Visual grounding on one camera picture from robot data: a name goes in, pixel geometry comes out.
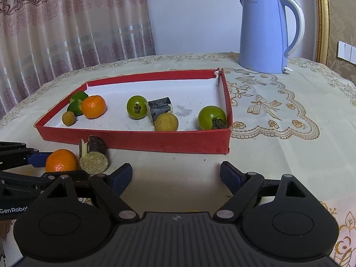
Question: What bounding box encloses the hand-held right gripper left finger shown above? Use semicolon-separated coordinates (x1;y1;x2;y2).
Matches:
42;164;140;223

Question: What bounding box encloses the green cucumber piece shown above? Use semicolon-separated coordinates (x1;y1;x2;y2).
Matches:
67;100;84;117
69;91;89;103

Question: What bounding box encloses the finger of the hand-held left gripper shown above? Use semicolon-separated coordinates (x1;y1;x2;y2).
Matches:
0;170;90;194
0;142;53;170

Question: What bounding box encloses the large yellow longan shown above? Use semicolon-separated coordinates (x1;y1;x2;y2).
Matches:
154;113;179;132

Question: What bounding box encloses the red shallow cardboard tray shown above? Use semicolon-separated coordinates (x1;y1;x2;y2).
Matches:
35;68;232;155

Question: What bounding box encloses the small orange tangerine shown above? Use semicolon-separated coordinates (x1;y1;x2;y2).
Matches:
45;149;79;173

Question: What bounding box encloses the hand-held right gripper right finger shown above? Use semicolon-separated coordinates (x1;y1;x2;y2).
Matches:
213;161;311;223

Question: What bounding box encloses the pink patterned curtain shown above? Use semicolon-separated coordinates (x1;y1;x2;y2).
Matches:
0;0;156;120

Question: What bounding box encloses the light blue electric kettle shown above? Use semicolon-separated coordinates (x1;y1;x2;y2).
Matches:
239;0;305;74

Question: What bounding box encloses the small brown longan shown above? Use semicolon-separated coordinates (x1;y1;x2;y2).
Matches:
62;111;76;126

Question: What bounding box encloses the green tomato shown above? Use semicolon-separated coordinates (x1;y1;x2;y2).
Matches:
126;95;148;120
198;106;227;131

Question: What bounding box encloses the large orange tangerine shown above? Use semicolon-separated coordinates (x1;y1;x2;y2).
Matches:
81;95;107;119

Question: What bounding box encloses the gold picture frame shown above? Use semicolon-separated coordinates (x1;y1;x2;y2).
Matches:
313;0;330;64

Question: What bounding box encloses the dark eggplant chunk in tray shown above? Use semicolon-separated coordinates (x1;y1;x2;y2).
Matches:
146;97;174;123

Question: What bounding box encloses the white wall switch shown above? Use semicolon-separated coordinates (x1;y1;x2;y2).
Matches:
336;40;356;63

